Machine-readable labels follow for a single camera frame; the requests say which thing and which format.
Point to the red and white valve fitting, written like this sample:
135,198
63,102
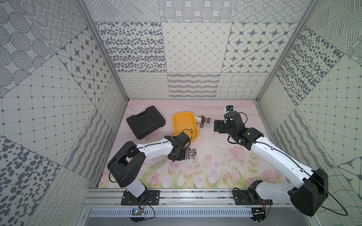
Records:
201,120

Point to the yellow plastic storage box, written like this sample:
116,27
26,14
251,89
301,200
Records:
185,122

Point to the white slotted cable duct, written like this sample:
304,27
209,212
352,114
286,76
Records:
171,212

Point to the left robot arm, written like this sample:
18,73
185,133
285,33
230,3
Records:
128,161

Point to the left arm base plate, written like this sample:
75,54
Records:
149,197

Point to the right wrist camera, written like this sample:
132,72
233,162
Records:
229,108

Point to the black plastic tool case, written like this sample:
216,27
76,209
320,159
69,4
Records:
146,122

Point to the pile of silver bits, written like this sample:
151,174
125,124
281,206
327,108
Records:
191,153

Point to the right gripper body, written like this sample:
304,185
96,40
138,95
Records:
223,128

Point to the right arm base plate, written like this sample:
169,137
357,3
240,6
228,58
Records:
245,197

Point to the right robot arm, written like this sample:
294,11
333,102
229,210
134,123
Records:
308,188

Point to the aluminium rail frame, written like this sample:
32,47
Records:
109,198

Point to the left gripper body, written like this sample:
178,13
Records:
177,153

